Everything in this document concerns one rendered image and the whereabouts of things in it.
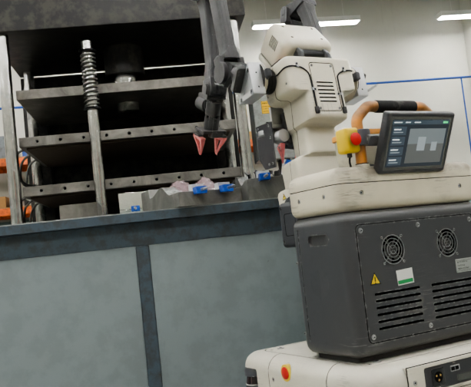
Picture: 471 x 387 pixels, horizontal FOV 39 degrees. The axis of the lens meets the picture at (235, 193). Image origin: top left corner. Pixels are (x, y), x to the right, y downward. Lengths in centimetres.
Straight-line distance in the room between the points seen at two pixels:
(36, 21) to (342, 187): 216
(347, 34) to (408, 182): 854
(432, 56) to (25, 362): 905
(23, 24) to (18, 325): 159
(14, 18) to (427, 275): 243
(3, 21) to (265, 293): 191
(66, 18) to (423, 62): 788
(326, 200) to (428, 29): 922
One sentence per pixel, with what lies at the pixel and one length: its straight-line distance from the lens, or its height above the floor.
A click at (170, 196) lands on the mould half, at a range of 261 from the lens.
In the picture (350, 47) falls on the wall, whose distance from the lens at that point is 1041.
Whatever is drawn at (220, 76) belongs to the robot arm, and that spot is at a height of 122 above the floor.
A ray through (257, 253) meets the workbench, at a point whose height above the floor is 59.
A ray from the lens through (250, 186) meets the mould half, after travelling 266.
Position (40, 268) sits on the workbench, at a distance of 264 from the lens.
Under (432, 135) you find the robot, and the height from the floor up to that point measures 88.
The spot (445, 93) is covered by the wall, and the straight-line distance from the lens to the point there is 1082.
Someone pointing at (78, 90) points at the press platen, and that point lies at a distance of 359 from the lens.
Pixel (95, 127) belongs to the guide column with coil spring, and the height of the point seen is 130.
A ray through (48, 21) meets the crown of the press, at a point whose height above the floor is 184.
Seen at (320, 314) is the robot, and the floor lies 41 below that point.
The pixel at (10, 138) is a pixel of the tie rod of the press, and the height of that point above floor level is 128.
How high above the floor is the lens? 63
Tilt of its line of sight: 5 degrees up
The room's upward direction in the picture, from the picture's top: 6 degrees counter-clockwise
